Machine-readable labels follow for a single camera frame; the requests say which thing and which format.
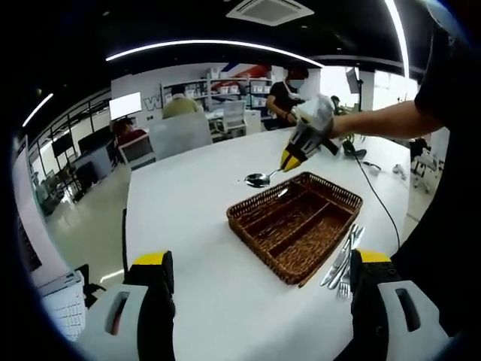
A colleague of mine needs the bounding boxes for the white shelving unit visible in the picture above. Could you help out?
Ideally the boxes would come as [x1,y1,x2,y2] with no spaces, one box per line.
[161,67,274,125]

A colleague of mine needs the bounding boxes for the white mesh office chair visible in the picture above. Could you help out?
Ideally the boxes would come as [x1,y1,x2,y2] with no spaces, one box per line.
[221,100,248,132]

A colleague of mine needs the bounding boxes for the white swivel office chair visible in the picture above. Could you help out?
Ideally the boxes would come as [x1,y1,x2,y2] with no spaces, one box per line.
[411,138,444,193]

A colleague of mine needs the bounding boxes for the person's right hand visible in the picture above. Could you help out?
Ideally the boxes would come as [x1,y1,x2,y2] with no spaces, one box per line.
[323,112,354,141]

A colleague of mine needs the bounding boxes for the black desk monitors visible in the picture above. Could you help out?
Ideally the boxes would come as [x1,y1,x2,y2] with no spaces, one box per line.
[78,131,113,155]

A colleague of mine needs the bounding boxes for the brown wicker utensil storage tray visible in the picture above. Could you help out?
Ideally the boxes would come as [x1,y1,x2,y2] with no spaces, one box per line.
[225,171,365,287]

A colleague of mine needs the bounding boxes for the tripod light panel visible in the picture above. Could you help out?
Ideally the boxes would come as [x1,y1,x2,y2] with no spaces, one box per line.
[345,66,368,112]

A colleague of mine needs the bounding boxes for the short ceiling light strip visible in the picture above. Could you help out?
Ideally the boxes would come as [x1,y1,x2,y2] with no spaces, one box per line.
[22,93,55,128]

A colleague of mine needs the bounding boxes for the ceiling air conditioner vent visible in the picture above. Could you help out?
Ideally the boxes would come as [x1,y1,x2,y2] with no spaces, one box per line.
[225,0,316,27]

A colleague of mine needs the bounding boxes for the silver fork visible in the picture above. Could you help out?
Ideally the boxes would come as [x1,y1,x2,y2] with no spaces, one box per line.
[335,240,356,300]
[340,240,358,298]

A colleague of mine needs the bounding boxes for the silver table knife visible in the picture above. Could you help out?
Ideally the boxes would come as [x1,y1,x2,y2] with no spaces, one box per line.
[328,225,366,290]
[319,224,358,287]

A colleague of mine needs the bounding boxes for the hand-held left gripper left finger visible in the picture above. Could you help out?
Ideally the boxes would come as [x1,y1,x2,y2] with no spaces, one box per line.
[77,250,177,361]

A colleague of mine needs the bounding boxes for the bright white screen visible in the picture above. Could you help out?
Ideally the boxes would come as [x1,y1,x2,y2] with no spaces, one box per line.
[109,92,143,120]

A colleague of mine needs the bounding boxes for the person's torso black clothing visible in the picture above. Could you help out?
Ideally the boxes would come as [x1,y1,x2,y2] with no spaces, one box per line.
[390,22,481,335]

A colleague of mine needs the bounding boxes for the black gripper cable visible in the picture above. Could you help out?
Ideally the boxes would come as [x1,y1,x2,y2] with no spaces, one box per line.
[340,142,402,249]

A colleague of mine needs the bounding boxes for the curved ceiling light strip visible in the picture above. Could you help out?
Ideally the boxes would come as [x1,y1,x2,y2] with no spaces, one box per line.
[105,38,325,69]

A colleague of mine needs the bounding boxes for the white plastic crate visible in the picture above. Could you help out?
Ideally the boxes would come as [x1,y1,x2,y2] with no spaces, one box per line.
[37,270,88,341]

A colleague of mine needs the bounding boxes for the dark grey handheld device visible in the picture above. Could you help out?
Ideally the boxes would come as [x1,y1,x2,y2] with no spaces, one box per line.
[341,141,368,158]

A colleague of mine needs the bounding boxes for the black chair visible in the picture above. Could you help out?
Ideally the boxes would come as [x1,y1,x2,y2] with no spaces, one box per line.
[73,262,108,309]

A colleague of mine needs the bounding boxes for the brown wooden chopstick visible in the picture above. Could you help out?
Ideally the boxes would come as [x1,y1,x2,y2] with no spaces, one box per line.
[296,259,324,289]

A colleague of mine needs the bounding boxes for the straight ceiling light strip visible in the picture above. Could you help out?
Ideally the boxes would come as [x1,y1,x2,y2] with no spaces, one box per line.
[383,0,411,78]

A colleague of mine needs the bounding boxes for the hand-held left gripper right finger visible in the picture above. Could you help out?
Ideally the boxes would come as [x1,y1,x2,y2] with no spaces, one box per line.
[349,247,452,361]

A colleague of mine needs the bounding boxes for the translucent white partition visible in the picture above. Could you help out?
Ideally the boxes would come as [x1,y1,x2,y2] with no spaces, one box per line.
[149,111,214,161]

